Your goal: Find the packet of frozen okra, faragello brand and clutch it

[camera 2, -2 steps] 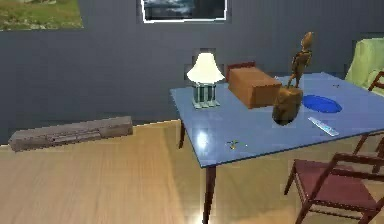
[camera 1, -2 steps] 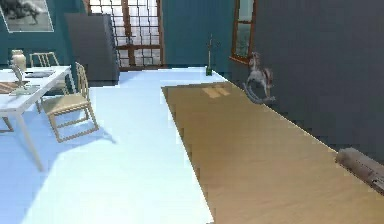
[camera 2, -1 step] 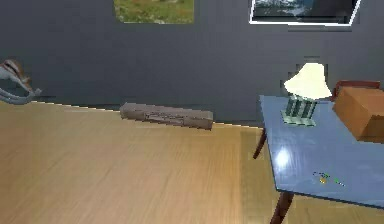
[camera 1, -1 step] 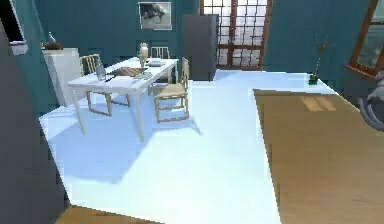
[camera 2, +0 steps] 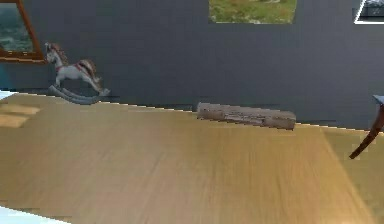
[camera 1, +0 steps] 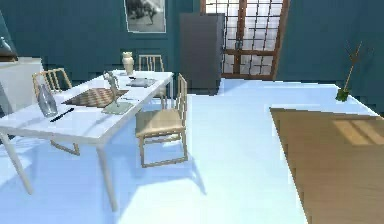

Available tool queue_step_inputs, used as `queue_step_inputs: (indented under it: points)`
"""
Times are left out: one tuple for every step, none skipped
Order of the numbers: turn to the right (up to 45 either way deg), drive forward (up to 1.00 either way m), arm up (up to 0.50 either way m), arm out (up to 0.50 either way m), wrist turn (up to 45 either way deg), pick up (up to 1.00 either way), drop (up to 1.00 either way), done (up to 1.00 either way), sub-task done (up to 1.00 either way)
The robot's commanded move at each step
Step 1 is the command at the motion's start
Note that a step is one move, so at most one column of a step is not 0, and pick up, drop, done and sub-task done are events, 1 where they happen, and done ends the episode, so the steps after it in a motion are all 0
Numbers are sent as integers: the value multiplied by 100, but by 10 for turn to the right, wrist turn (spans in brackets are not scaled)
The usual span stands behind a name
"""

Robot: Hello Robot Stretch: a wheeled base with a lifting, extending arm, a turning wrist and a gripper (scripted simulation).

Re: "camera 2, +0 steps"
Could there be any white rocking horse toy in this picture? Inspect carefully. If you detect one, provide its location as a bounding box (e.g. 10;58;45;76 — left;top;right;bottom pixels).
44;42;111;105

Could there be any brown framed window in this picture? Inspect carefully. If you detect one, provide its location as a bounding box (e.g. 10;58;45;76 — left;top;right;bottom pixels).
0;0;46;64

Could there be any green landscape wall picture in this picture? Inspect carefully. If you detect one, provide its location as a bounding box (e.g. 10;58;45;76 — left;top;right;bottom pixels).
208;0;298;25

